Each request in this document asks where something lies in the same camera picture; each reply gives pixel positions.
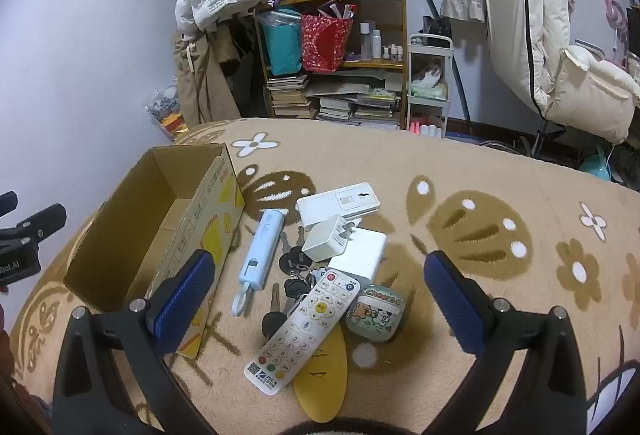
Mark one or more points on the wooden shelf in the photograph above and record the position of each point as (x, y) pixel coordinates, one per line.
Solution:
(310, 0)

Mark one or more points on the beige hanging trousers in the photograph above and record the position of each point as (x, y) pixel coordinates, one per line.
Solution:
(195, 85)

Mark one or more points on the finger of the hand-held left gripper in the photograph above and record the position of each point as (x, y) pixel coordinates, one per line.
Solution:
(40, 224)
(7, 204)

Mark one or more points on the white remote control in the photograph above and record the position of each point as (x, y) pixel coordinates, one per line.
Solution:
(300, 330)

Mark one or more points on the white cosmetic bottle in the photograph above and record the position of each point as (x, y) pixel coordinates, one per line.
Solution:
(376, 44)

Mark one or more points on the white plug charger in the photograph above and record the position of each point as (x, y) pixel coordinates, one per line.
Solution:
(325, 242)

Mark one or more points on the beige brown printed blanket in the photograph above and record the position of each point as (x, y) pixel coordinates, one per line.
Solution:
(500, 165)

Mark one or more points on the teal plastic container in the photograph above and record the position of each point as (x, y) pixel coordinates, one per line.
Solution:
(597, 165)

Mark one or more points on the teal bag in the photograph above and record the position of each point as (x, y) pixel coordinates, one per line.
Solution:
(280, 45)

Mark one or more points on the white trolley cart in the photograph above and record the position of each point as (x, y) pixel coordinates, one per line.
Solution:
(429, 46)

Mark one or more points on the light blue power bank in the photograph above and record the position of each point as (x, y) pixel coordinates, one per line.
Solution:
(262, 245)

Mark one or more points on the yellow oval plate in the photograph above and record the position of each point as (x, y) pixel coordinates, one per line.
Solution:
(320, 390)

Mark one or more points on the stack of old books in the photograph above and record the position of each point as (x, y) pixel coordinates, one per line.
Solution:
(287, 95)

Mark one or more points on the flat cardboard sheets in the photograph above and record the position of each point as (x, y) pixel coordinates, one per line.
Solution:
(350, 82)

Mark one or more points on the white brown furry item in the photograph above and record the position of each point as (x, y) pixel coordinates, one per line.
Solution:
(427, 75)

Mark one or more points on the plush toys in plastic bag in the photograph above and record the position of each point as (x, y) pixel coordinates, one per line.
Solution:
(165, 107)

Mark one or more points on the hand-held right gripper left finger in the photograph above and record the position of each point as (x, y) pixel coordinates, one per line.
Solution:
(185, 300)

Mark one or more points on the red patterned gift bag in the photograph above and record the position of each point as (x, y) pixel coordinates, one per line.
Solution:
(325, 42)

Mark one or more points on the stack of books and magazines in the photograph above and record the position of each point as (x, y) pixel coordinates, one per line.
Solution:
(360, 110)

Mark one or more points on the pale green packets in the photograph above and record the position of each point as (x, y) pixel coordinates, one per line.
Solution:
(427, 91)

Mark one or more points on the pink wall decoration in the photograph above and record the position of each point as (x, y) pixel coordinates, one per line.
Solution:
(617, 15)

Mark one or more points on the cream long puffer coat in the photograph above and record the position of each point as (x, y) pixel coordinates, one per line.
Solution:
(510, 15)

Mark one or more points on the white router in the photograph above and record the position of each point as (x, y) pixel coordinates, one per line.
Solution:
(325, 207)

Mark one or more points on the row of pink white bottles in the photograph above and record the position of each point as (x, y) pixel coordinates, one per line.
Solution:
(425, 129)

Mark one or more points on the cardboard box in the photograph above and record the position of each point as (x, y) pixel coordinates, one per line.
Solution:
(150, 175)

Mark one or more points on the bunch of keys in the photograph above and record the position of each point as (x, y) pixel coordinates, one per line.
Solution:
(292, 260)

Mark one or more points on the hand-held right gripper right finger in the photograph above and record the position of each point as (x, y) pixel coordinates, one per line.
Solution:
(455, 305)

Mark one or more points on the row of small bottles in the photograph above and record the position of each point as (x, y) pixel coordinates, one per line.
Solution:
(394, 53)

